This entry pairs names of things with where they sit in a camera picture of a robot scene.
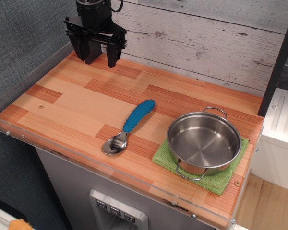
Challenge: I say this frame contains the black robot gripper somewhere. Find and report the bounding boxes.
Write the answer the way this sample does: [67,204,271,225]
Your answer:
[63,0,127,68]

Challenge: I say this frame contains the stainless steel pot with handles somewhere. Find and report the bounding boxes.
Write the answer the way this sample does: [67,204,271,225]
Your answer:
[167,107,242,181]

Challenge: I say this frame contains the clear acrylic table guard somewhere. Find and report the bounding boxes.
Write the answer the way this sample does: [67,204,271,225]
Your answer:
[0,45,263,230]

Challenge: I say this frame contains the grey metal cabinet front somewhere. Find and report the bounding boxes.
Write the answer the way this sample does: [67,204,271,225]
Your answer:
[37,149,213,230]

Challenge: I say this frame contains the silver dispenser panel with buttons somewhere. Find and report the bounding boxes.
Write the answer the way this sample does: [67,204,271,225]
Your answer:
[89,189,149,230]

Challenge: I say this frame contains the green folded cloth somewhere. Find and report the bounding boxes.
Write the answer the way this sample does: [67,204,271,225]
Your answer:
[152,138,249,195]

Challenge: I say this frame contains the orange object at corner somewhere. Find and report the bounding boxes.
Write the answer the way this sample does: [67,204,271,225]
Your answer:
[8,219,33,230]

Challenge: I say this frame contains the white ribbed appliance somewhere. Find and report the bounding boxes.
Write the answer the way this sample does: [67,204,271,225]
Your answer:
[251,89,288,189]

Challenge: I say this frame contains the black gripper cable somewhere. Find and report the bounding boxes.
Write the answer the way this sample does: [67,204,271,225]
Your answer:
[103,0,124,12]

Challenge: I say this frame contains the blue handled metal spoon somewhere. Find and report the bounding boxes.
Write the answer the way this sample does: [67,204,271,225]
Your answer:
[101,99,156,155]

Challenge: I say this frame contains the black vertical post right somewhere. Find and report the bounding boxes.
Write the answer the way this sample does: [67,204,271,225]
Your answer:
[257,0,288,117]

